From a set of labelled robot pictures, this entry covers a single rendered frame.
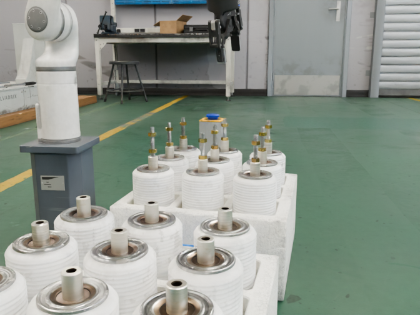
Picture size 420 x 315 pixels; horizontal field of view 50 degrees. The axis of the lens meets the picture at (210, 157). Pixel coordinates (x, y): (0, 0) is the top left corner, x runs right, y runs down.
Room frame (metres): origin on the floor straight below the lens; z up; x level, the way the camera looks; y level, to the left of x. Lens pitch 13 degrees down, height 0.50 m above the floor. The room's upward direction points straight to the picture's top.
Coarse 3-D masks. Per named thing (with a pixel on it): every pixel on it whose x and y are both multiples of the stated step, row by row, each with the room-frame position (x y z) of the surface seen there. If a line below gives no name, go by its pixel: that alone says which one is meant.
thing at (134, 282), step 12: (84, 264) 0.53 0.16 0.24; (96, 264) 0.52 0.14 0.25; (108, 264) 0.52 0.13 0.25; (120, 264) 0.52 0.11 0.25; (132, 264) 0.52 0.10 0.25; (144, 264) 0.53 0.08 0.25; (96, 276) 0.51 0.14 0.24; (108, 276) 0.51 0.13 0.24; (120, 276) 0.51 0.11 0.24; (132, 276) 0.52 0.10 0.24; (144, 276) 0.53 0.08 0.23; (156, 276) 0.56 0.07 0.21; (120, 288) 0.51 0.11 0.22; (132, 288) 0.52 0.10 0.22; (144, 288) 0.53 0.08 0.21; (156, 288) 0.56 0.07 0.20; (120, 300) 0.51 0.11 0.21; (132, 300) 0.52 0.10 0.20; (120, 312) 0.51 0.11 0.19; (132, 312) 0.52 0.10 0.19
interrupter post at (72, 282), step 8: (64, 272) 0.44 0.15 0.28; (72, 272) 0.44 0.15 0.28; (80, 272) 0.44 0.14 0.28; (64, 280) 0.43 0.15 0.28; (72, 280) 0.43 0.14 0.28; (80, 280) 0.44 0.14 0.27; (64, 288) 0.43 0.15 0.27; (72, 288) 0.43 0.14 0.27; (80, 288) 0.44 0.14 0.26; (64, 296) 0.43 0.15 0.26; (72, 296) 0.43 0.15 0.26; (80, 296) 0.44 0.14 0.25
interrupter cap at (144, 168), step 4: (144, 164) 1.03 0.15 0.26; (160, 164) 1.04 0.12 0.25; (164, 164) 1.03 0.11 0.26; (140, 168) 1.00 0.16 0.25; (144, 168) 1.01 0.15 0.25; (148, 168) 1.01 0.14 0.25; (160, 168) 1.01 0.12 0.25; (164, 168) 1.00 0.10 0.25; (168, 168) 1.00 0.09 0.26; (148, 172) 0.97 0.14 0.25; (152, 172) 0.97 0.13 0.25; (156, 172) 0.97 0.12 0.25
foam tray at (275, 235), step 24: (288, 192) 1.05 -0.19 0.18; (120, 216) 0.95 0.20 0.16; (192, 216) 0.91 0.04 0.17; (216, 216) 0.90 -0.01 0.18; (240, 216) 0.89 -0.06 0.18; (264, 216) 0.89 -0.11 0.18; (288, 216) 0.91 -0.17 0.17; (192, 240) 0.91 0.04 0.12; (264, 240) 0.87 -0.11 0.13; (288, 240) 0.94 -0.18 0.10; (288, 264) 0.98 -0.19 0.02
